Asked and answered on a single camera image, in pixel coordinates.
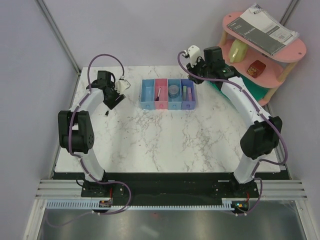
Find purple drawer box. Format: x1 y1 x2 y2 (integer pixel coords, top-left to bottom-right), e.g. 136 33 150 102
180 79 197 110

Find long green highlighter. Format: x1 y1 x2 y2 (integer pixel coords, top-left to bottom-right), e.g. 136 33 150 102
182 85 188 102

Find pink highlighter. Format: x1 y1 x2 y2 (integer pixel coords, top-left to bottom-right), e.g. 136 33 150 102
187 87 194 102

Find jar of rubber bands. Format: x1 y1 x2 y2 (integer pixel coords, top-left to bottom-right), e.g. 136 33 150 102
168 84 180 99

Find teal blue drawer box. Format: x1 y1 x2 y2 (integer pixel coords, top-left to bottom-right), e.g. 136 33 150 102
168 79 182 110

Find light blue drawer box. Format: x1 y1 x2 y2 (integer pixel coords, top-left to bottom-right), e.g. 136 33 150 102
140 79 156 110

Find pink drawer box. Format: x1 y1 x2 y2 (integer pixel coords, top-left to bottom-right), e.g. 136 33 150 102
154 78 169 110

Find blue whiteboard marker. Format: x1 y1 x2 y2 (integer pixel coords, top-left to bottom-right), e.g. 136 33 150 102
155 87 162 102

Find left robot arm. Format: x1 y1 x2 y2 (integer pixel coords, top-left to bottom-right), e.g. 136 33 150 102
57 70 125 197

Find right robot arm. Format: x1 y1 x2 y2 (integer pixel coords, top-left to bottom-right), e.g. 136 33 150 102
182 45 283 197

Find pink three-tier shelf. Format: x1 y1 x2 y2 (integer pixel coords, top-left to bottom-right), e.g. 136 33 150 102
218 11 307 106

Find red brown cube box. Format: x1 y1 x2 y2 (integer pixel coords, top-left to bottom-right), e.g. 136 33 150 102
246 60 266 79

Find green folder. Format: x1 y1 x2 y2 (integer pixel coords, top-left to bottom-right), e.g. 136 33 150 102
207 74 268 101

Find grey setup guide booklet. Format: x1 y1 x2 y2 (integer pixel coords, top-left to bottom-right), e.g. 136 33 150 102
227 3 300 56

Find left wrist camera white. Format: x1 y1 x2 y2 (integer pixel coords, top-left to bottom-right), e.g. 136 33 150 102
115 79 131 94

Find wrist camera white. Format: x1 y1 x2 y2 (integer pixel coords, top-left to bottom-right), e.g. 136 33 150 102
115 79 131 94
186 45 201 68

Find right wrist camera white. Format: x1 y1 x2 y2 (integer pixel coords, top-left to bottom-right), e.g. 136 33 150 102
186 45 201 68

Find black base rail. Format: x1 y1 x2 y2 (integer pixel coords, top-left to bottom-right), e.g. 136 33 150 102
52 171 292 206

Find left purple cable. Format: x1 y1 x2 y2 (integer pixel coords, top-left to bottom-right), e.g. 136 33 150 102
44 53 126 228

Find purple cable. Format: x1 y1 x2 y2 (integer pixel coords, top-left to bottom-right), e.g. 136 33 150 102
44 53 126 228
177 51 288 216

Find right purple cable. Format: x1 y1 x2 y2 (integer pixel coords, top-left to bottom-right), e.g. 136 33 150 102
177 51 288 216

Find white cable duct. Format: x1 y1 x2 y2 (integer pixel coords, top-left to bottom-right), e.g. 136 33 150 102
46 199 249 211

